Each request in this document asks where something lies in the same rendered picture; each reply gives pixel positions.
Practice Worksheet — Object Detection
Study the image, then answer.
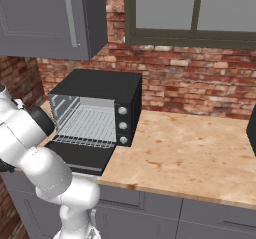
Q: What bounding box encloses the black toaster oven door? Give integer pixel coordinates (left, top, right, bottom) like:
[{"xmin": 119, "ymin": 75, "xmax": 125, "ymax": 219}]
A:
[{"xmin": 44, "ymin": 140, "xmax": 117, "ymax": 177}]

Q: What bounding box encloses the silver cupboard handle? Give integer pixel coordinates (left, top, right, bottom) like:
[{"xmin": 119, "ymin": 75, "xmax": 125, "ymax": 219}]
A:
[{"xmin": 63, "ymin": 0, "xmax": 81, "ymax": 48}]

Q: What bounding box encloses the grey base cupboard door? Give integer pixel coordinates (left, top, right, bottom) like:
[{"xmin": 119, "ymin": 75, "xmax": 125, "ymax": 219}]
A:
[
  {"xmin": 89, "ymin": 204, "xmax": 179, "ymax": 239},
  {"xmin": 9, "ymin": 188, "xmax": 64, "ymax": 239}
]

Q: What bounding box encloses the silver toaster oven rack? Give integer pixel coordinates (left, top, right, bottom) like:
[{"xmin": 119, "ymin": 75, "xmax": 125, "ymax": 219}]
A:
[{"xmin": 52, "ymin": 104, "xmax": 116, "ymax": 149}]

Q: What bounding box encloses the grey drawer front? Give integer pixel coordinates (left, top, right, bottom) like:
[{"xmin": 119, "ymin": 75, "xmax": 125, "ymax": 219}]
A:
[
  {"xmin": 179, "ymin": 197, "xmax": 256, "ymax": 233},
  {"xmin": 97, "ymin": 184, "xmax": 147, "ymax": 210}
]

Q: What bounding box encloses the grey framed window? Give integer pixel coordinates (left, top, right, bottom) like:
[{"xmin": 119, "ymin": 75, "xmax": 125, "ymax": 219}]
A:
[{"xmin": 123, "ymin": 0, "xmax": 256, "ymax": 50}]

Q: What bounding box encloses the black appliance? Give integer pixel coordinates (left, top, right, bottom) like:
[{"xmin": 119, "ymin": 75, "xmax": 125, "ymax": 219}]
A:
[{"xmin": 246, "ymin": 103, "xmax": 256, "ymax": 157}]

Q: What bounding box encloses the grey wall cupboard door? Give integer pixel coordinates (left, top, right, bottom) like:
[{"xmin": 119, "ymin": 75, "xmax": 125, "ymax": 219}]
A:
[{"xmin": 0, "ymin": 0, "xmax": 92, "ymax": 61}]

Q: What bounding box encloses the black toaster oven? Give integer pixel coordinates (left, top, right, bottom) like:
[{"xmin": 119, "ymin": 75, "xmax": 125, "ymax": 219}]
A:
[{"xmin": 47, "ymin": 68, "xmax": 143, "ymax": 148}]

